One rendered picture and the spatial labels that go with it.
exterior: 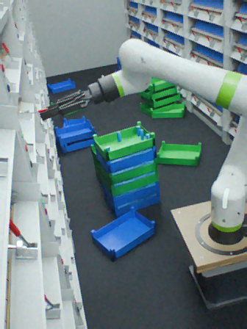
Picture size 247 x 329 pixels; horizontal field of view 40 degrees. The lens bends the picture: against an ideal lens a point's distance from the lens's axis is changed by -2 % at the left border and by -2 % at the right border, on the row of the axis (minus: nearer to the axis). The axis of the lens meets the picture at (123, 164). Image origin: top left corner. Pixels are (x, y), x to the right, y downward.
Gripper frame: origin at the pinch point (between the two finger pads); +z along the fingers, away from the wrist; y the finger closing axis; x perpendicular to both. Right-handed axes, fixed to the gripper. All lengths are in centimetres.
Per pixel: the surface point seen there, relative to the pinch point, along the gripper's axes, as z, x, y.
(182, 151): -70, -103, 93
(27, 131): 8.1, 0.9, -11.6
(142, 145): -35, -53, 41
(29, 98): 7.0, 2.1, 17.6
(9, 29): 2.6, 29.6, 18.0
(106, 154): -15, -48, 38
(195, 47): -121, -51, 158
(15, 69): 4.3, 19.2, -1.9
